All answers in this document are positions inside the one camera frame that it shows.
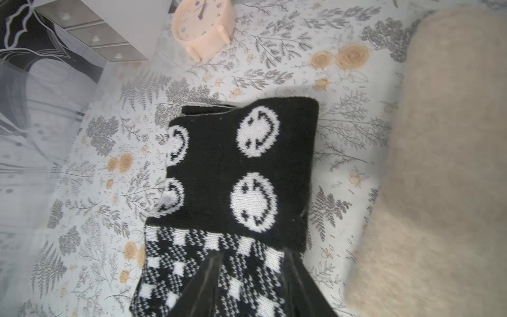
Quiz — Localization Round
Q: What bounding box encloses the black white patterned scarf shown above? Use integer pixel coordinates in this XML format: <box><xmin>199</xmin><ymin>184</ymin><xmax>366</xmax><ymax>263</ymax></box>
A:
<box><xmin>129</xmin><ymin>97</ymin><xmax>319</xmax><ymax>316</ymax></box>

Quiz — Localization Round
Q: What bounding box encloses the beige fluffy scarf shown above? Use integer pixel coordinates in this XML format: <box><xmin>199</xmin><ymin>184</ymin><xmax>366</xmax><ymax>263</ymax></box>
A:
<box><xmin>345</xmin><ymin>8</ymin><xmax>506</xmax><ymax>316</ymax></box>

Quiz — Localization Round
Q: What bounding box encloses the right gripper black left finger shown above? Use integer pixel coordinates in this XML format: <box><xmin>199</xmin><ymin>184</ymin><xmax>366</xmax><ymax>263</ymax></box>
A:
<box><xmin>168</xmin><ymin>251</ymin><xmax>223</xmax><ymax>317</ymax></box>

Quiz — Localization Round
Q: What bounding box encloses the white mini drawer unit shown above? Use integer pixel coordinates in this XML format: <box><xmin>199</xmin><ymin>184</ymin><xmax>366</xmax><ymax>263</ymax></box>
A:
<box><xmin>34</xmin><ymin>0</ymin><xmax>172</xmax><ymax>62</ymax></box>

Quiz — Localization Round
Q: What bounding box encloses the peach round alarm clock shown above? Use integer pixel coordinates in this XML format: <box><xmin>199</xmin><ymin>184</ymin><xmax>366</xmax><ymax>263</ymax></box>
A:
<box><xmin>172</xmin><ymin>0</ymin><xmax>236</xmax><ymax>63</ymax></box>

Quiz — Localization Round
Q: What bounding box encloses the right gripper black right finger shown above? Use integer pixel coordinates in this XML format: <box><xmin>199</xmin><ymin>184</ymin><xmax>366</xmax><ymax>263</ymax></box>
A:
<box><xmin>282</xmin><ymin>248</ymin><xmax>337</xmax><ymax>317</ymax></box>

